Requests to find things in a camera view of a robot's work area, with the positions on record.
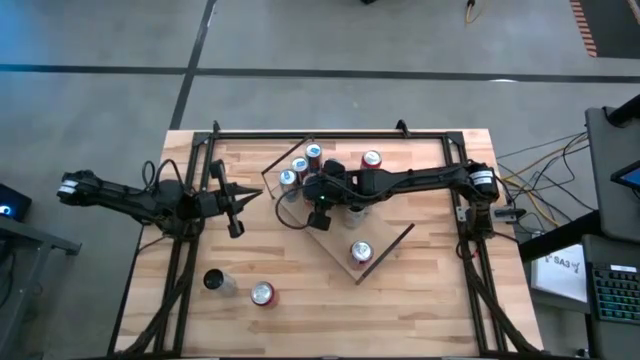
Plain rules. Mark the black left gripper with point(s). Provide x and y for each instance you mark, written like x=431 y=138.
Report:
x=222 y=202

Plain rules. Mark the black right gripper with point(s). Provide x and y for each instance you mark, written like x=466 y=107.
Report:
x=325 y=192

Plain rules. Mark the blue silver Red Bull can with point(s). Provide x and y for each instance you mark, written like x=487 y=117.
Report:
x=313 y=152
x=300 y=166
x=288 y=180

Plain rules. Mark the white Celsius slim can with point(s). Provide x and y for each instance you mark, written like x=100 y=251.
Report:
x=217 y=281
x=356 y=217

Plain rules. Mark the red Star Wars Coca-Cola can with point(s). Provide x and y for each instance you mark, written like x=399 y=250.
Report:
x=361 y=253

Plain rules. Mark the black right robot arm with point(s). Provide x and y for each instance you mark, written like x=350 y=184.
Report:
x=425 y=177

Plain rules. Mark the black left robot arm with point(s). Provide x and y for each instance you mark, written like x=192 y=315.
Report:
x=130 y=195

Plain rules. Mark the red Coca-Cola Zero Sugar can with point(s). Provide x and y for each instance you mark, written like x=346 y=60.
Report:
x=263 y=294

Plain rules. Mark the grey metal cart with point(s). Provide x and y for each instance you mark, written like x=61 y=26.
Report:
x=35 y=237

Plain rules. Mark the black device with blue light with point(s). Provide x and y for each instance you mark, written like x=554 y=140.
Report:
x=17 y=200

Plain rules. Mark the black support bar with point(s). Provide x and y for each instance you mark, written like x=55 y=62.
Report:
x=555 y=237

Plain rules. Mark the white SA3 sign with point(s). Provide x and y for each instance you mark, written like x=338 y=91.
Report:
x=555 y=280

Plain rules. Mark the grey desk top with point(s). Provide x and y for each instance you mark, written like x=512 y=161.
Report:
x=607 y=200

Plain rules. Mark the grey desk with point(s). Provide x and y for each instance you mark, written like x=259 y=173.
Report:
x=607 y=200
x=610 y=340

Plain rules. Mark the backlit keyboard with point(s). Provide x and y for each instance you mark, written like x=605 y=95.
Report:
x=617 y=295

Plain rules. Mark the black pole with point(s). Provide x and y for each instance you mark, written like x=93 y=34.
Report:
x=627 y=111

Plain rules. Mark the grey lower desk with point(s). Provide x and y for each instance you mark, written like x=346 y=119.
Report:
x=610 y=340

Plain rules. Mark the black mat with orange stripes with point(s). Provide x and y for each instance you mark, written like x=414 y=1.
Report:
x=615 y=25

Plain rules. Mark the black aluminium rig frame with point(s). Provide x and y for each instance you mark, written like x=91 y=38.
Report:
x=250 y=135

